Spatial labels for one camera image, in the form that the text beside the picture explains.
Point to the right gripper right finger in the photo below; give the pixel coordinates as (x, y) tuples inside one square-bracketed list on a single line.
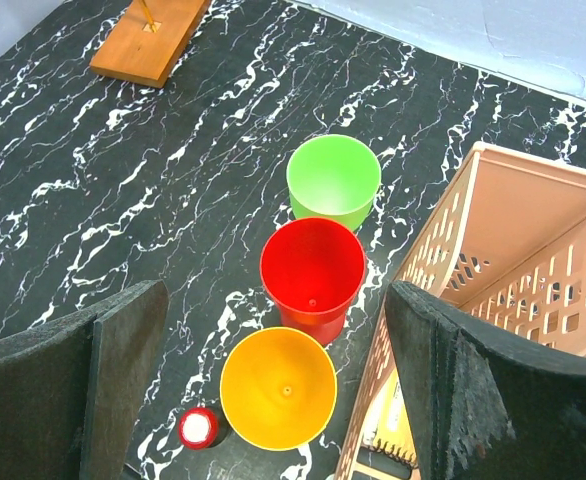
[(484, 403)]

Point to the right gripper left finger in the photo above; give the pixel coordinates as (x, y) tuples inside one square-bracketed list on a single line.
[(71, 389)]

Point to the orange wine glass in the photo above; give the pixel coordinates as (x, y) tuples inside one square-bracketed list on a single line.
[(278, 388)]

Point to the red wine glass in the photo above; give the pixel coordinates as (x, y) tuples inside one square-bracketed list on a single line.
[(313, 269)]

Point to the green wine glass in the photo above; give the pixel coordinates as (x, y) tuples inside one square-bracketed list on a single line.
[(333, 176)]

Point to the orange wooden rack base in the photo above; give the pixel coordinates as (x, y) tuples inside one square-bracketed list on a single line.
[(132, 52)]

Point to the yellow book in organizer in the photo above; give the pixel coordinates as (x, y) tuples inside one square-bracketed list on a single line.
[(387, 428)]

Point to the red black push button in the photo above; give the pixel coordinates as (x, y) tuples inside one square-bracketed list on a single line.
[(203, 427)]

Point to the pink plastic file organizer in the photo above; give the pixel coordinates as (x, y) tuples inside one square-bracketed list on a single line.
[(506, 244)]

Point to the gold wire glass rack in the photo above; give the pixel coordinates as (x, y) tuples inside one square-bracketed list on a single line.
[(148, 15)]

